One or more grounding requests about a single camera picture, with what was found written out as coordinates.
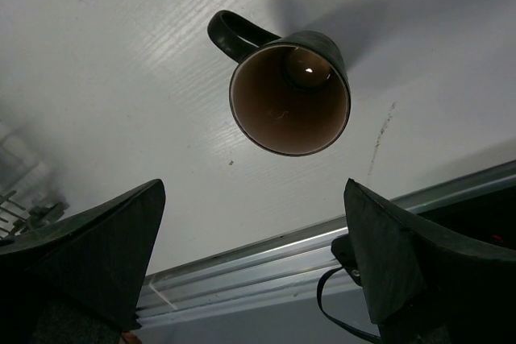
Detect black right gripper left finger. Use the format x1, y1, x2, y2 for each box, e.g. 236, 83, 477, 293
1, 179, 165, 343

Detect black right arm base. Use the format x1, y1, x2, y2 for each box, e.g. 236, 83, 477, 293
316, 186, 516, 339

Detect grey wire dish rack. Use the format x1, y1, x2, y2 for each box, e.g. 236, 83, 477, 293
1, 122, 68, 239

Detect dark brown mug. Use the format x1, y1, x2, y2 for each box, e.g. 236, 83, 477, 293
207, 10, 351, 157

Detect aluminium mounting rail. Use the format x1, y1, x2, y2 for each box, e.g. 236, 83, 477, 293
136, 161, 515, 327

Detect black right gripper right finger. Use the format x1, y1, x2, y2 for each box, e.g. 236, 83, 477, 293
343, 177, 516, 344

